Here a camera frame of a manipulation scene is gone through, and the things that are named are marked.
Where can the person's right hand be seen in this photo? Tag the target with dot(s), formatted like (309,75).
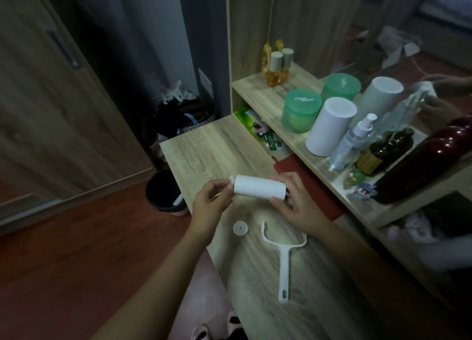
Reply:
(302,210)

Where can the person's left hand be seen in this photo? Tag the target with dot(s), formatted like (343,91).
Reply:
(208,210)

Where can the person's right thumb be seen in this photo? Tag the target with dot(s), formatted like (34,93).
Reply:
(280,204)

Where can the person's left thumb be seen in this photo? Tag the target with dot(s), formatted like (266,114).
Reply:
(224,198)

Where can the white lint roller roll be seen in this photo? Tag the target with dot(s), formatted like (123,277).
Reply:
(258,186)

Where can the person's left forearm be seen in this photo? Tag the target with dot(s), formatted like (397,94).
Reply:
(158,288)

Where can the person's right forearm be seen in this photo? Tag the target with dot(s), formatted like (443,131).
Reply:
(372,269)

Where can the white round end cap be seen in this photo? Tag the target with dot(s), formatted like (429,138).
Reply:
(240,228)

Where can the red notebook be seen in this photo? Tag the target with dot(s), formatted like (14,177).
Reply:
(317,192)

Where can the black lined trash bin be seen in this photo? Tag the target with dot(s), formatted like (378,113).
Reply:
(164,194)

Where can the green and white packet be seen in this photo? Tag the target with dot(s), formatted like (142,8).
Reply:
(274,142)

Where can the green printed box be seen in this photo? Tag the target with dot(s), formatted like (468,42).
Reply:
(247,124)

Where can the green toy figurine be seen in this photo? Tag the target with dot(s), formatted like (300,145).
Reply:
(356,176)

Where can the blue toy figurine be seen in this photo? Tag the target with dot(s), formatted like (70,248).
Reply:
(363,192)

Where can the clear spray bottle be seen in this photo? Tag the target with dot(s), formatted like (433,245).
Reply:
(346,148)

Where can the white cylinder container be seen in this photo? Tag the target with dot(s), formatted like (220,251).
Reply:
(330,129)

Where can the pile of bags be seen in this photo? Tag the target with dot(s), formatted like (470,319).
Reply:
(180,114)

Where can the green plastic jar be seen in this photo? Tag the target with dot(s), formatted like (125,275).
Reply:
(300,111)

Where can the wooden shelf unit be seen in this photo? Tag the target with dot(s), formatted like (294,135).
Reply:
(265,96)

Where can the brown glass bottle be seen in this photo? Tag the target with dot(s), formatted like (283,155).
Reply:
(383,153)

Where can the pink slipper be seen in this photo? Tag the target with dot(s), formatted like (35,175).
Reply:
(200,332)
(234,325)

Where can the perfume bottle with white cap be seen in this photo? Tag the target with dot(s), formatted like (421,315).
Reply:
(274,70)

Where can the white plush toy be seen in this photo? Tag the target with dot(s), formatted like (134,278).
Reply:
(415,227)

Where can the yellow liquid bottle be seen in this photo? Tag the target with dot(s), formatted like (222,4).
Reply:
(265,59)

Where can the dark red bottle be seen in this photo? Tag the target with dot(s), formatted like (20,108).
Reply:
(424,166)

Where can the wooden wardrobe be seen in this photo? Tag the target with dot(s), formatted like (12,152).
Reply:
(55,122)

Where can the mirror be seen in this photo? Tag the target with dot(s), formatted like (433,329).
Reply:
(387,26)

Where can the white wall socket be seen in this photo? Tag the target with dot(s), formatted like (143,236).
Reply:
(205,83)

